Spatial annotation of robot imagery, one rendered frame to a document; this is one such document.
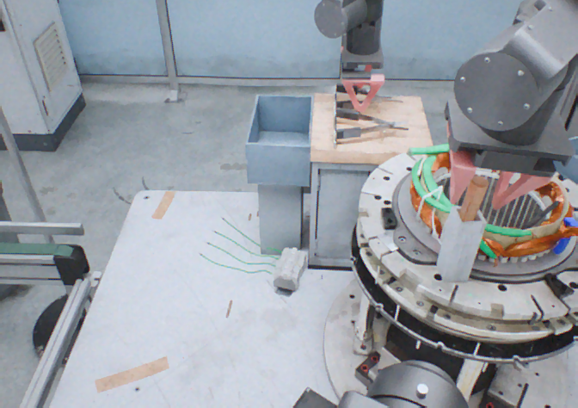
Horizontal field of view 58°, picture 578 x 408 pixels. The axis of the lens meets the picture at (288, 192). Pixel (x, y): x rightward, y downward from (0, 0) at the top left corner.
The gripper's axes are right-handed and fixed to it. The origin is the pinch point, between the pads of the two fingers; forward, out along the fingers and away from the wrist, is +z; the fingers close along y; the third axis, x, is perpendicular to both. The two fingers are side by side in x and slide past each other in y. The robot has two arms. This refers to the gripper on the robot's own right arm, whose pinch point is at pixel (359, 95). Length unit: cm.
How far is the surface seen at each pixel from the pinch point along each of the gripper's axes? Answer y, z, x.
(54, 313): -26, 105, -102
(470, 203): 42.4, -12.4, 8.7
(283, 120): -3.2, 7.6, -14.1
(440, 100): -194, 116, 63
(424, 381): 73, -32, -3
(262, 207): 11.0, 17.3, -17.4
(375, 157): 14.3, 3.1, 2.2
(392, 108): -0.2, 2.6, 6.1
